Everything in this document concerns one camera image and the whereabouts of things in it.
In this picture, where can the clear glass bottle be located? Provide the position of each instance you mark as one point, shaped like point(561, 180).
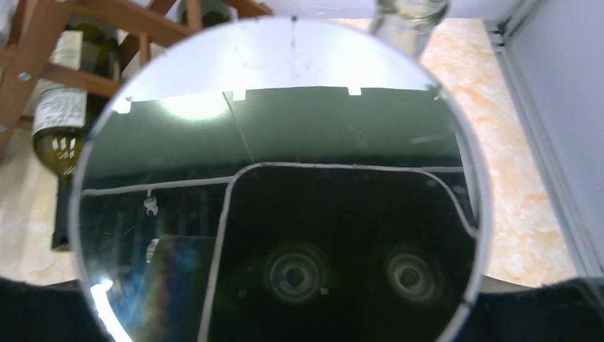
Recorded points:
point(407, 25)

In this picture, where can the dark green wine bottle left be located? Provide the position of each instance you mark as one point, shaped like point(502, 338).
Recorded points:
point(213, 12)

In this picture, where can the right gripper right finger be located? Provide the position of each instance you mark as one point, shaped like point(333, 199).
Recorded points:
point(568, 311)

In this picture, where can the brown wooden wine rack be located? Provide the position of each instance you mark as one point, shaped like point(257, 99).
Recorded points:
point(31, 29)

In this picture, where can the blue square glass bottle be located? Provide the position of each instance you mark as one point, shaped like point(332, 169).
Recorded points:
point(282, 179)

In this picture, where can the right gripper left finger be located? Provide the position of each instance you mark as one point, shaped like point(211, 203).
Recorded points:
point(54, 312)

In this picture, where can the white label wine bottle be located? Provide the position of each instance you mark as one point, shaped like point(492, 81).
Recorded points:
point(64, 114)

